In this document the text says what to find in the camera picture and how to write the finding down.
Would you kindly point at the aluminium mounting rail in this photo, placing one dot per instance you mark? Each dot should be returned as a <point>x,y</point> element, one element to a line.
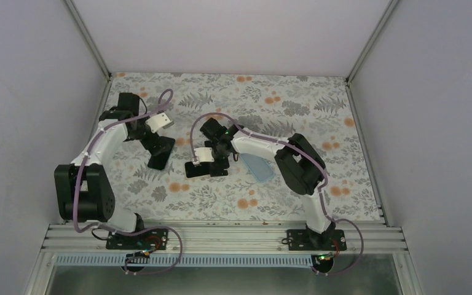
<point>244,237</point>

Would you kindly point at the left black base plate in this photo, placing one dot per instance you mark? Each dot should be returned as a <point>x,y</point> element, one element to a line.
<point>155,239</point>

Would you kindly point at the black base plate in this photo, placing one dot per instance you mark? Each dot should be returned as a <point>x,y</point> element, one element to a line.
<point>306,240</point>
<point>155,239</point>

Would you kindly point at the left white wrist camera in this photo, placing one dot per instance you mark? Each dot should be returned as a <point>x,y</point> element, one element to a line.
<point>159,121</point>

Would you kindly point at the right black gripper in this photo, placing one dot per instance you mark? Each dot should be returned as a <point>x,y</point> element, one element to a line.
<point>224,165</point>

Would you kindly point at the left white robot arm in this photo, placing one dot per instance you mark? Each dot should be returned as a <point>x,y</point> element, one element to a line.
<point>84,193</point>

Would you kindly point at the black phone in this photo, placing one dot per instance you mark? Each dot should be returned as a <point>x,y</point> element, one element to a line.
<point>192,170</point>
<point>162,154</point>

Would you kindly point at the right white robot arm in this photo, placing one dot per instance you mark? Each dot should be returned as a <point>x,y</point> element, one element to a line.
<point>300,166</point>

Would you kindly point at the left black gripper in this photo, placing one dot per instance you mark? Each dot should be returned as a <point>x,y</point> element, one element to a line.
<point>149,144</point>

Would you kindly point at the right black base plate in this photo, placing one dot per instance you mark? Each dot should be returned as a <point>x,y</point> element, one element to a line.
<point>306,240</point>

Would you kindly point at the light blue phone case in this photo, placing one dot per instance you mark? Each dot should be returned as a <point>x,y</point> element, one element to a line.
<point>258,167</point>

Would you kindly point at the floral patterned table mat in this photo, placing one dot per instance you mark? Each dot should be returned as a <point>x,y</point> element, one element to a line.
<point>316,107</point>

